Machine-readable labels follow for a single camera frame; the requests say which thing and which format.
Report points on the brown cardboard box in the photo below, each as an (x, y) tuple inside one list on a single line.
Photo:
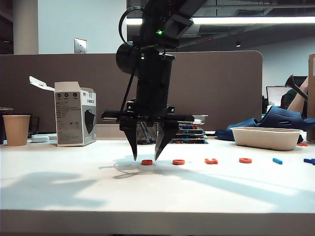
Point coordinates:
[(311, 98)]

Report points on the brown fabric desk partition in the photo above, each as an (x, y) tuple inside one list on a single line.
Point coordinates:
[(49, 71)]

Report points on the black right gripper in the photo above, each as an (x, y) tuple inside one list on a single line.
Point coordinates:
[(152, 98)]

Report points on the black ceiling spot lamp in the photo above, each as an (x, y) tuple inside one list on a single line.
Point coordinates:
[(238, 44)]

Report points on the black mesh pen holder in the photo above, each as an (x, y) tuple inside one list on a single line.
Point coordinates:
[(147, 135)]

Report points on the blue letter l magnet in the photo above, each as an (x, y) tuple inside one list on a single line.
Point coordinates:
[(277, 160)]

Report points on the white grey mask box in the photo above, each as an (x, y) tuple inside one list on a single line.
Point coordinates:
[(70, 118)]

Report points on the black white pen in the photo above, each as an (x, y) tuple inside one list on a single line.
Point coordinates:
[(145, 132)]

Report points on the red letter c magnet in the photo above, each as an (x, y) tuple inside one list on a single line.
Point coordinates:
[(147, 162)]

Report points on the beige oval container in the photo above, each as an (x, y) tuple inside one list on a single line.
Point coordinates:
[(265, 138)]

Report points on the dark blue letter magnet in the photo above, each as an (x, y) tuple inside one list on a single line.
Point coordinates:
[(309, 161)]

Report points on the red letter o magnet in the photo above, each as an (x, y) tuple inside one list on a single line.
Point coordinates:
[(178, 162), (245, 160)]

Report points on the small red letter magnet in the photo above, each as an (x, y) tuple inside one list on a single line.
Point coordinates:
[(302, 144)]

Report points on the bare person forearm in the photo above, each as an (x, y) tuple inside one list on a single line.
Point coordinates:
[(295, 103)]

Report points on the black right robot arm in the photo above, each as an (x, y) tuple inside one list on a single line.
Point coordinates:
[(155, 64)]

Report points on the long ceiling light strip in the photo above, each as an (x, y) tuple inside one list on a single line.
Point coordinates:
[(246, 20)]

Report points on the red letter u magnet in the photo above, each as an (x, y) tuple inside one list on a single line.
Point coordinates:
[(211, 161)]

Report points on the bright computer monitor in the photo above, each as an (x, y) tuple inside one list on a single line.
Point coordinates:
[(274, 94)]

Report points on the metal wall plate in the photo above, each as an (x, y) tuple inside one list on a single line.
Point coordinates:
[(80, 46)]

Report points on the person in green shirt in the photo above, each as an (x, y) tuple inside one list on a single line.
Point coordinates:
[(288, 96)]

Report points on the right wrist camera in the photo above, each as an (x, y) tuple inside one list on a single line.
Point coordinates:
[(177, 29)]

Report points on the dark glass tumbler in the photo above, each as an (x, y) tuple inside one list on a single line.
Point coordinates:
[(34, 125)]

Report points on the brown paper cup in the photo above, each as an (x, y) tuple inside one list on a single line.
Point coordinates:
[(16, 130)]

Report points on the small white case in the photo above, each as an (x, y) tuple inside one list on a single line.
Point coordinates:
[(40, 138)]

